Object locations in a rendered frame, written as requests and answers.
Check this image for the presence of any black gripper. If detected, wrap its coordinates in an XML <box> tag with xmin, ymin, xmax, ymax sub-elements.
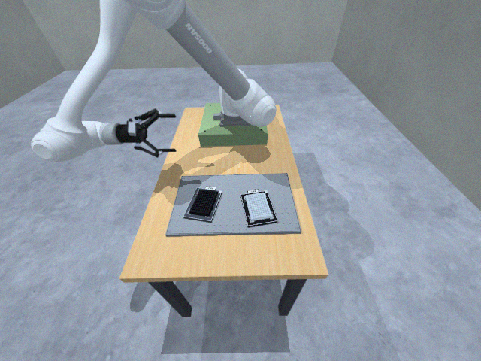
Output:
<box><xmin>116</xmin><ymin>108</ymin><xmax>176</xmax><ymax>158</ymax></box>

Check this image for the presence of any grey rectangular frame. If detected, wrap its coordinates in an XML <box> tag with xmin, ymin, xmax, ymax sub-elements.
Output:
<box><xmin>183</xmin><ymin>188</ymin><xmax>222</xmax><ymax>223</ymax></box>

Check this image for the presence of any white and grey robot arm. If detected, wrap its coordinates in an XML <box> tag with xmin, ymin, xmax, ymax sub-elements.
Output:
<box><xmin>31</xmin><ymin>0</ymin><xmax>277</xmax><ymax>162</ymax></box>

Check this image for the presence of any black rectangular frame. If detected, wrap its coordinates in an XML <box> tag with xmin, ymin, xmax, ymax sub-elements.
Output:
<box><xmin>240</xmin><ymin>190</ymin><xmax>278</xmax><ymax>227</ymax></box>

